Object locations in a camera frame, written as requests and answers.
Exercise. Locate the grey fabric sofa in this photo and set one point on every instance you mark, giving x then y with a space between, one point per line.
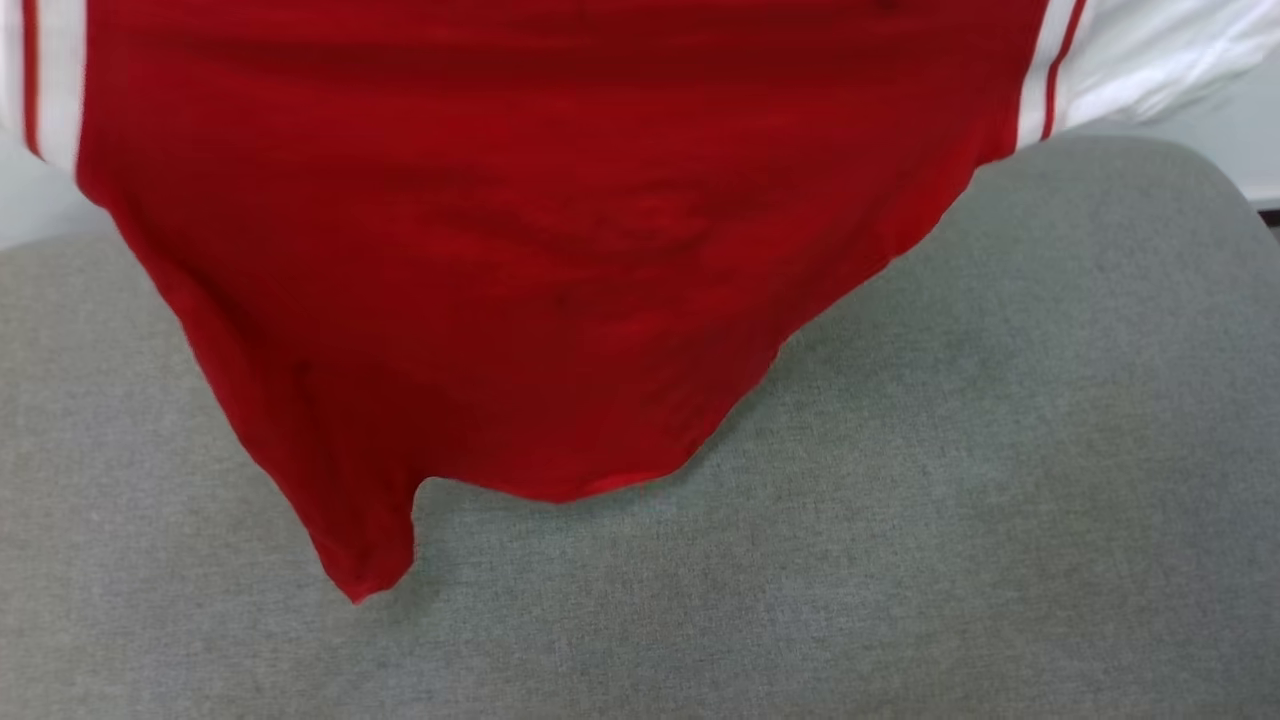
900 500

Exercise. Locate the red shirt with white stripes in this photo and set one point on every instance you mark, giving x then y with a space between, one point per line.
500 250

